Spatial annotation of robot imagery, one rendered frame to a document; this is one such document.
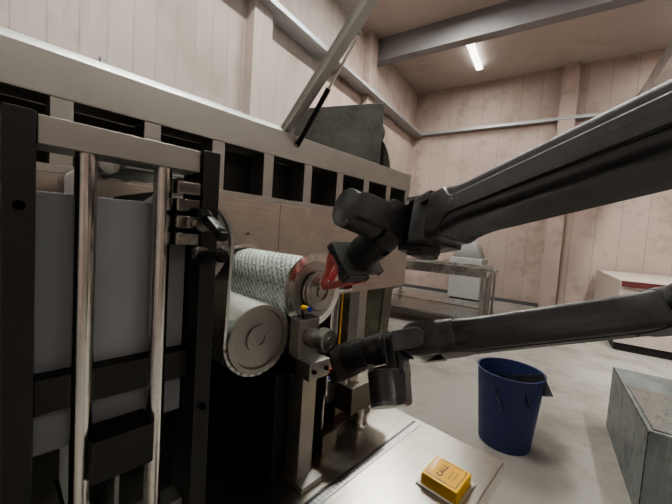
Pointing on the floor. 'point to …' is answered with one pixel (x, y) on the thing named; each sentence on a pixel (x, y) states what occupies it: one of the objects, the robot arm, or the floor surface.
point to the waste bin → (509, 403)
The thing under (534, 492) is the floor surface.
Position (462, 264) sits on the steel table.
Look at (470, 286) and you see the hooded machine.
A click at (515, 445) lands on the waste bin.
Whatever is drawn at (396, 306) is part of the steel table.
